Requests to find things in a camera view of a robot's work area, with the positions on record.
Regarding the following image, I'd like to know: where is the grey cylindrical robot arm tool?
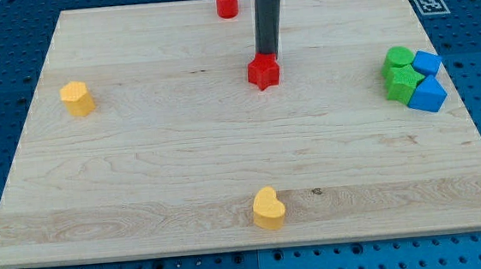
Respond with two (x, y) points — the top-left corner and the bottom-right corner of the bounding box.
(254, 0), (280, 56)

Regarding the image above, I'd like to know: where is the red star block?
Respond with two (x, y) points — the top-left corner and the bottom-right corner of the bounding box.
(247, 52), (280, 91)

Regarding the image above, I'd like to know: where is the green star block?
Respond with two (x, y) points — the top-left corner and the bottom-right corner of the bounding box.
(385, 64), (425, 105)

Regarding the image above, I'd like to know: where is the yellow heart block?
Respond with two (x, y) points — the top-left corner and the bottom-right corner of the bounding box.
(252, 186), (286, 230)

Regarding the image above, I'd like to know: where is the wooden board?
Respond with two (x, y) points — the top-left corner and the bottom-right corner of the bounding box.
(0, 0), (481, 269)

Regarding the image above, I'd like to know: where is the red cylinder block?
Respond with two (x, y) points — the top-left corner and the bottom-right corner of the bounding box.
(215, 0), (239, 19)

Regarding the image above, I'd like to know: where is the yellow hexagon block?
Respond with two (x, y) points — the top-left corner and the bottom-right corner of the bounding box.
(59, 81), (96, 117)

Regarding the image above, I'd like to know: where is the green cylinder block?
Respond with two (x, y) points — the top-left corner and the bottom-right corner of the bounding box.
(381, 46), (415, 78)

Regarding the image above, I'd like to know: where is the blue triangular prism block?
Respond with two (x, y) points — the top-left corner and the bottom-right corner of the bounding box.
(407, 75), (448, 112)

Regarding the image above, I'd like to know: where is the blue cube block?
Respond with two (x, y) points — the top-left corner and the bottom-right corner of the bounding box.
(412, 51), (442, 76)

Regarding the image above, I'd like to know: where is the white fiducial marker tag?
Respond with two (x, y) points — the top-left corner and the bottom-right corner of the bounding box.
(413, 0), (450, 16)

